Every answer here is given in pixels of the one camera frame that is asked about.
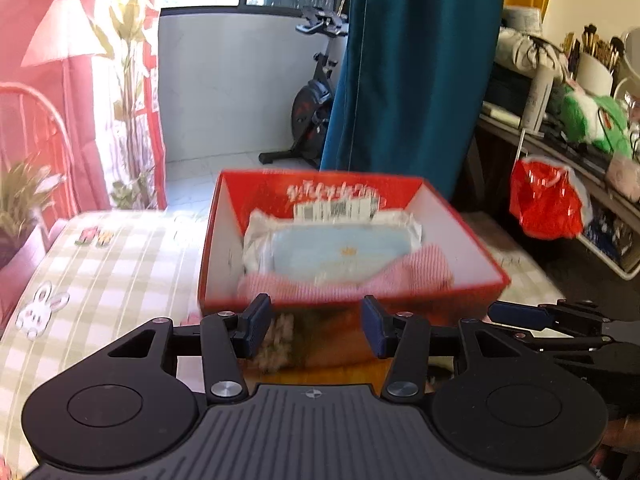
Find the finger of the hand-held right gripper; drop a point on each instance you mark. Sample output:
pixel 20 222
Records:
pixel 570 343
pixel 520 316

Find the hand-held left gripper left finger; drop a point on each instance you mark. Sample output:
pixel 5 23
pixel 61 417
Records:
pixel 257 327

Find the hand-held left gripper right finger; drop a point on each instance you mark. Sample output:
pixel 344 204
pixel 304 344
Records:
pixel 375 327

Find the pink striped cloth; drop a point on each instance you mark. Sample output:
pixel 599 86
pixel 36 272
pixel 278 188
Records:
pixel 430 270

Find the cloths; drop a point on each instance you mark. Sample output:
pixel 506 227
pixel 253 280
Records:
pixel 330 250

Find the red strawberry print cardboard box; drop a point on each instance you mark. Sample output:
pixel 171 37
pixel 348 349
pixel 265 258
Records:
pixel 440 210

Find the blue printed packet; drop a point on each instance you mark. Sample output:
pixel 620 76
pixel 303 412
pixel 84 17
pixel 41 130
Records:
pixel 602 232

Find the red plastic bag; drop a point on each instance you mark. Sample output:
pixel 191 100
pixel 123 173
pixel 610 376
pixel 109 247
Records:
pixel 545 200

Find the green checked rabbit print sheet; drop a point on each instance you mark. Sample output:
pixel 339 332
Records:
pixel 125 280

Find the dark desk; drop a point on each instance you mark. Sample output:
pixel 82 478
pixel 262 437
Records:
pixel 550 147

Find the pink plush toy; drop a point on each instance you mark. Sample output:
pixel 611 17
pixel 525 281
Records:
pixel 622 170

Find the pale yellow notepad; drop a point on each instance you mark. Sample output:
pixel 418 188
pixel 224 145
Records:
pixel 500 112

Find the green plush toy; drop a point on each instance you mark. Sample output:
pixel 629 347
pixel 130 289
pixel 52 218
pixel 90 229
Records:
pixel 600 120

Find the white spray bottle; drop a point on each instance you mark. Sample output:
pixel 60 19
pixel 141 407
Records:
pixel 537 100

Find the black case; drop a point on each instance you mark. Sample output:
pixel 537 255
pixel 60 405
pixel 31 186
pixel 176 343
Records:
pixel 505 90

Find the black exercise bike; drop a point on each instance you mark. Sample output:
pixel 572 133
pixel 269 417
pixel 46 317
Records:
pixel 310 105

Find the teal curtain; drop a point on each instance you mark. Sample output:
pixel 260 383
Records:
pixel 410 85

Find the white brush holder cup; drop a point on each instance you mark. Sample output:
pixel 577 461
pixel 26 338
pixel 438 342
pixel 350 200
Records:
pixel 592 75

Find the bunch of makeup brushes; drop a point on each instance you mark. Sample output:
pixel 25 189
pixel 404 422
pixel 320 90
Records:
pixel 592 42

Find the white round mirror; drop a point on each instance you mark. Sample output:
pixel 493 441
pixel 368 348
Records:
pixel 632 55

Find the printed paper roll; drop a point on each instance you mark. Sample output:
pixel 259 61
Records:
pixel 522 20

